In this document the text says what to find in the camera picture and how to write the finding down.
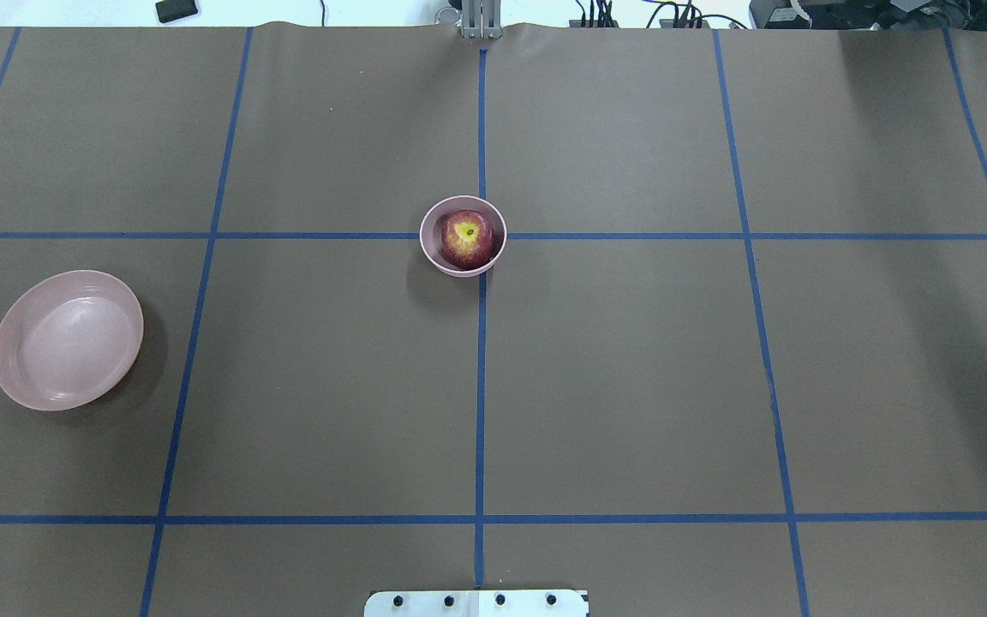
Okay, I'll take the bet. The red yellow apple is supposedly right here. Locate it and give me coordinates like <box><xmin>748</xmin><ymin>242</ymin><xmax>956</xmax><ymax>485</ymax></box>
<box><xmin>440</xmin><ymin>208</ymin><xmax>496</xmax><ymax>271</ymax></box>

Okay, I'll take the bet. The pink bowl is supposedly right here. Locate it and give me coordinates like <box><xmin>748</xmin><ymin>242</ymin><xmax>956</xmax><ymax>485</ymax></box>
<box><xmin>419</xmin><ymin>195</ymin><xmax>508</xmax><ymax>278</ymax></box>

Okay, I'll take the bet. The pink plate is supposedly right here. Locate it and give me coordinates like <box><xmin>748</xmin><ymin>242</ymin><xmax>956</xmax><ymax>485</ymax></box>
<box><xmin>0</xmin><ymin>269</ymin><xmax>145</xmax><ymax>411</ymax></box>

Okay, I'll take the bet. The small black puck device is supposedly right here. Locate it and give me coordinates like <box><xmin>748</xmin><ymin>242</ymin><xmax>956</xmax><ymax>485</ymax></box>
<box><xmin>154</xmin><ymin>0</ymin><xmax>199</xmax><ymax>24</ymax></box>

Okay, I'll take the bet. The aluminium frame post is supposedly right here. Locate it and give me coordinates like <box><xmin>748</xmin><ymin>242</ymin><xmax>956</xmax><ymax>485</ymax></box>
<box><xmin>450</xmin><ymin>0</ymin><xmax>504</xmax><ymax>39</ymax></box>

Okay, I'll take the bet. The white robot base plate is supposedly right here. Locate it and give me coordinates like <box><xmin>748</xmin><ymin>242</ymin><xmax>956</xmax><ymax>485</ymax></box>
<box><xmin>363</xmin><ymin>589</ymin><xmax>590</xmax><ymax>616</ymax></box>

